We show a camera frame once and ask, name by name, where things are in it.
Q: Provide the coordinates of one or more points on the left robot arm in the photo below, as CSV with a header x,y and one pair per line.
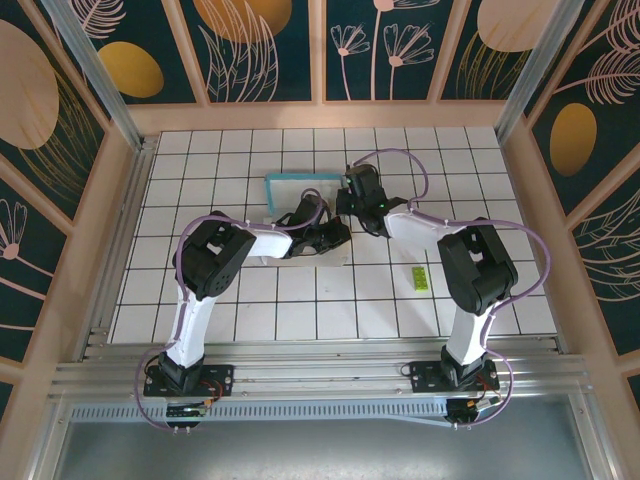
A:
x,y
192,325

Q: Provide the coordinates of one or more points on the green toy brick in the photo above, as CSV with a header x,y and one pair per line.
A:
x,y
421,279

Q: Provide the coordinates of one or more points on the grey metal panel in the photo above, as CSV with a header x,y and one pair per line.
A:
x,y
320,450

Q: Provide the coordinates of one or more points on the small controller board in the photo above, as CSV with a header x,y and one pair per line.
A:
x,y
187,411
470,410

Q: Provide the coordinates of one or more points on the aluminium rail frame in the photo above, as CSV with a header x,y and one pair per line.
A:
x,y
325,360

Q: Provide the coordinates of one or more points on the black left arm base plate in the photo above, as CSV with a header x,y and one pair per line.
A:
x,y
220,380

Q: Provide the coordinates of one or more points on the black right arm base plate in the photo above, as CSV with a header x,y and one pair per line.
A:
x,y
425,377

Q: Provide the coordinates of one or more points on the aluminium side rail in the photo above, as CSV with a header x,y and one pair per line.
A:
x,y
131,195

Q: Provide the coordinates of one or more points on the aluminium corner post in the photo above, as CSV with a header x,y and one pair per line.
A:
x,y
530,75
97,75

